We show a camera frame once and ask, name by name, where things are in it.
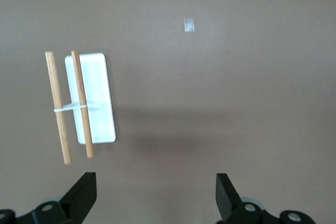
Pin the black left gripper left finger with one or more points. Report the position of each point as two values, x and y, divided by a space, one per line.
81 195

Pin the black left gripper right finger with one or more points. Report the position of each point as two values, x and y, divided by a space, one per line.
228 200

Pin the wooden stick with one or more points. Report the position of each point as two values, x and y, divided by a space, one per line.
81 98
57 98

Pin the white rectangular tray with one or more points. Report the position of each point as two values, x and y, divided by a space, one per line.
99 85

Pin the white band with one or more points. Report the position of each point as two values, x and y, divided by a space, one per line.
67 108

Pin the clear tape piece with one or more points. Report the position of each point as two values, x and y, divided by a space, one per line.
189 25

